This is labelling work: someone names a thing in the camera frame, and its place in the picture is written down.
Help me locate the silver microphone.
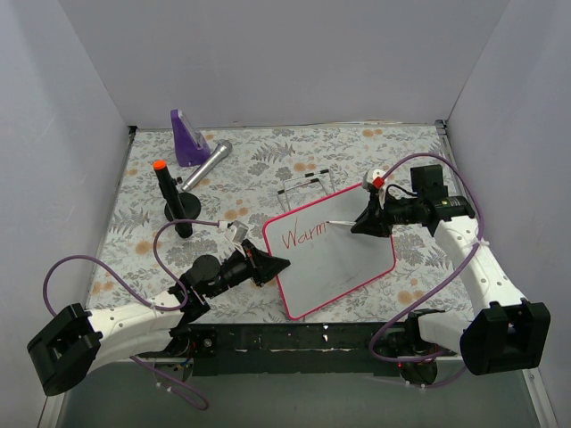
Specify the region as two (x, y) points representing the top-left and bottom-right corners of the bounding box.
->
(180, 141), (233, 193)

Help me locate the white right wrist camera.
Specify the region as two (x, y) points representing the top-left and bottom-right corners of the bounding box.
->
(361, 169), (385, 208)

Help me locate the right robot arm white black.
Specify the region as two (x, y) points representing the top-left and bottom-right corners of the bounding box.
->
(351, 165), (550, 375)

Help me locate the pink framed whiteboard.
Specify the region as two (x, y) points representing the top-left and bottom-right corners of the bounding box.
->
(262, 185), (396, 320)

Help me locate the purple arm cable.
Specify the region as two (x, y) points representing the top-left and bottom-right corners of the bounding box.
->
(43, 219), (233, 410)
(368, 152), (488, 389)

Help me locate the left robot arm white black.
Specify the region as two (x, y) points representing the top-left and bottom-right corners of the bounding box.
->
(27, 240), (291, 396)

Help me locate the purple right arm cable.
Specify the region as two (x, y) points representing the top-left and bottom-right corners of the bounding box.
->
(368, 152), (488, 389)

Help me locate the white red whiteboard marker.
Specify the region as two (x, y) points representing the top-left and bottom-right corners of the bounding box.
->
(326, 220), (355, 226)

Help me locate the black torch with orange cap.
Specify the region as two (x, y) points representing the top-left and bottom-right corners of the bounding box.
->
(153, 160), (202, 221)

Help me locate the purple wedge stand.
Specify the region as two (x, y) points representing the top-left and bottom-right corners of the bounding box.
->
(170, 109), (211, 168)

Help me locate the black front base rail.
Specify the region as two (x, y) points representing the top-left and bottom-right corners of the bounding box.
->
(162, 316), (429, 378)

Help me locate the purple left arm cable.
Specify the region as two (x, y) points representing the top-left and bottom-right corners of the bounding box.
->
(43, 219), (233, 410)

